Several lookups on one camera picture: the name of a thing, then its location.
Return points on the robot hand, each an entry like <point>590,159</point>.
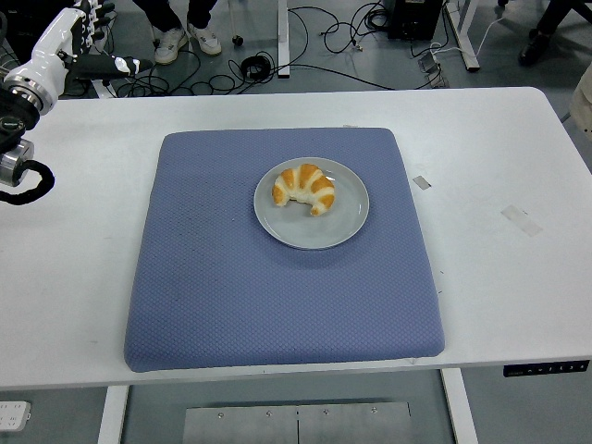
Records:
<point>51,46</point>

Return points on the croissant bread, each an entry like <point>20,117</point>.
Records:
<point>305,187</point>

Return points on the grey round plate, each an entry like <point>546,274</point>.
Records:
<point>342,222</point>

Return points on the floor power strip with plugs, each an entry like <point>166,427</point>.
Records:
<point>105,85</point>

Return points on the person's right leg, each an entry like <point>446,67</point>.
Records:
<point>162,14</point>

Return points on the person's right white shoe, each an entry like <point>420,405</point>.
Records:
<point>170,45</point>

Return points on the person's white shoe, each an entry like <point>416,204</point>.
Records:
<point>170,45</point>
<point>205,39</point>

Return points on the person's left leg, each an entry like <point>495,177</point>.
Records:
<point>201,11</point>

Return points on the person's left white shoe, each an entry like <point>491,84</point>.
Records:
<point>205,39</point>

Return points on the black caster wheel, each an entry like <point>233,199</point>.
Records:
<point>238,41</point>

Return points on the blue quilted mat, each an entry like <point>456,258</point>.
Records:
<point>277,300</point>

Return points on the black equipment box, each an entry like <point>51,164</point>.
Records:
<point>411,18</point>

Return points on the white power strip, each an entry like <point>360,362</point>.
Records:
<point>14,415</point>

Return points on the white table leg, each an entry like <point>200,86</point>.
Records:
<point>460,411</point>
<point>113,416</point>

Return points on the grey metal floor pedal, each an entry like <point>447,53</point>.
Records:
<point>435,71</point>

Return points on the small grey tape piece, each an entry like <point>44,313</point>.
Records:
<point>422,182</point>

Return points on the person's black shoe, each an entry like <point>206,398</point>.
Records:
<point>534,46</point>

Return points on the large grey tape piece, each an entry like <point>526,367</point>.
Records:
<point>522,221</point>

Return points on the person's dark leg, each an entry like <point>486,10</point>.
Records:
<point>562,16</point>

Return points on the beige fabric object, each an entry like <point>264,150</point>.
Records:
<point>583,102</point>

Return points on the black table control panel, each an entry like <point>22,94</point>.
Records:
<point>546,368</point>

